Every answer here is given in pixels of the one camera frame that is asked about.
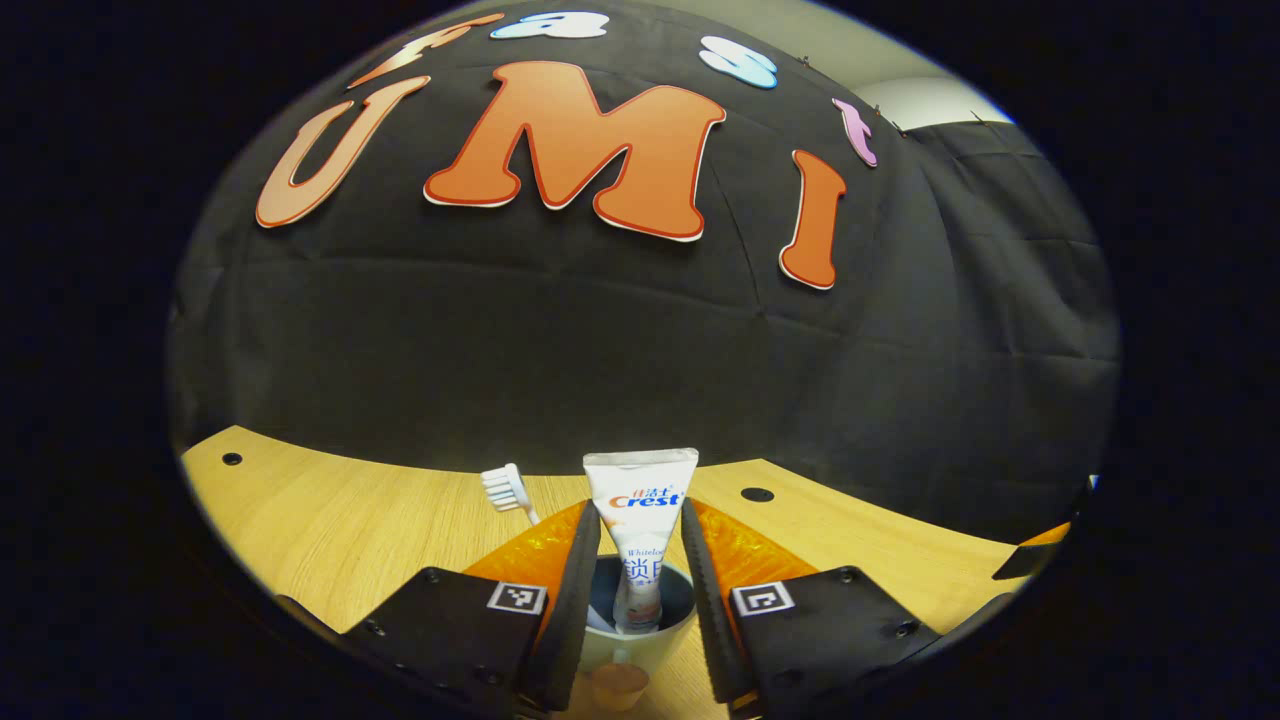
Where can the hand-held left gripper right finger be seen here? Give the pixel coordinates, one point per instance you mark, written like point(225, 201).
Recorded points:
point(830, 630)

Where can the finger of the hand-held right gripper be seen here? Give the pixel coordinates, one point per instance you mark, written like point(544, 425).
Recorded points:
point(1030, 562)

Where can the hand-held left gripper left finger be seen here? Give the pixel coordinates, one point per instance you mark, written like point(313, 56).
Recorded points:
point(450, 630)

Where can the white toothbrush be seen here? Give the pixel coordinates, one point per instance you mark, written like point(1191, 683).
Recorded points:
point(500, 487)

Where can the light blue cup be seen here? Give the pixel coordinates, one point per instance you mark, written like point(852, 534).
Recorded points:
point(650, 648)

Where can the white toothpaste tube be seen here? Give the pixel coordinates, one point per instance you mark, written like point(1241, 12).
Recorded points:
point(640, 500)

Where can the wooden desktop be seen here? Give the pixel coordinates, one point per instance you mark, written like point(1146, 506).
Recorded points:
point(350, 520)

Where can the black backdrop cloth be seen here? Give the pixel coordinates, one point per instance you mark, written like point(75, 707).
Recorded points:
point(500, 350)

